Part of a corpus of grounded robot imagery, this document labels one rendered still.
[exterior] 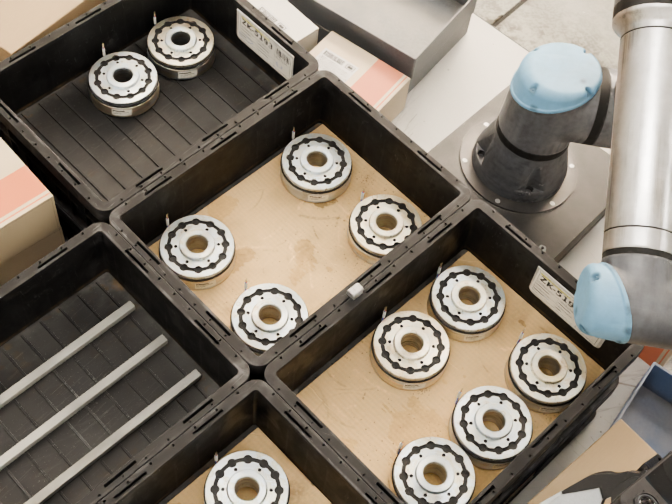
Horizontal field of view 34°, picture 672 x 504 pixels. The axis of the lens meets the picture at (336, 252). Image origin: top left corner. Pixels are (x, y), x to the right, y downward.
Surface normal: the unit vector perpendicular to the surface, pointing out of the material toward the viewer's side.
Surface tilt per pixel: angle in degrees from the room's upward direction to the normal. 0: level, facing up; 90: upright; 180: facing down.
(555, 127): 88
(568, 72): 4
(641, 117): 34
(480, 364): 0
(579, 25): 0
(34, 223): 90
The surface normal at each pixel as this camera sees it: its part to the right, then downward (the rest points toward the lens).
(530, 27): 0.08, -0.53
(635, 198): -0.45, -0.28
